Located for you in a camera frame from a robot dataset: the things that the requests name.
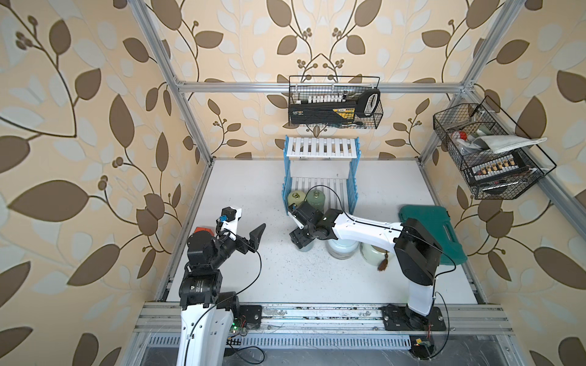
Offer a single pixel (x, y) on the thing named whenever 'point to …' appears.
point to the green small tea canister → (317, 198)
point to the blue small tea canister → (307, 247)
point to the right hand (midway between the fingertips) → (300, 232)
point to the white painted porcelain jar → (342, 248)
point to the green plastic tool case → (436, 221)
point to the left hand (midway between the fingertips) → (250, 218)
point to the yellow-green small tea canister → (296, 197)
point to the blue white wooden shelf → (329, 164)
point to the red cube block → (198, 229)
